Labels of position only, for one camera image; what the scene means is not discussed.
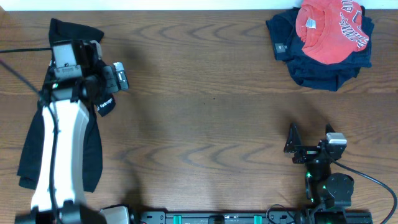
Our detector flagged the red soccer t-shirt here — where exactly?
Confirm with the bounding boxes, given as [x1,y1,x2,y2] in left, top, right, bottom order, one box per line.
[295,0,369,65]

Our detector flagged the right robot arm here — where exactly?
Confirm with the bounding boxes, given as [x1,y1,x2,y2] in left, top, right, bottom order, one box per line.
[284,123,354,223]

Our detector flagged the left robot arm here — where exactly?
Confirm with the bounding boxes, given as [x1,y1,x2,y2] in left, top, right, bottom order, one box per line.
[15,40,129,223]

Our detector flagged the folded navy blue clothes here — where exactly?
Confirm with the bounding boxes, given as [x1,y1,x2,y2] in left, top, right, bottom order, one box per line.
[266,7,372,91]

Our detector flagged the black t-shirt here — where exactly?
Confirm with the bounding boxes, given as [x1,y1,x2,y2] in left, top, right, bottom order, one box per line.
[17,18,116,192]

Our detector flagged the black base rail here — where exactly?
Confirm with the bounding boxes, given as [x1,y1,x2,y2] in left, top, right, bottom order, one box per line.
[102,203,373,224]

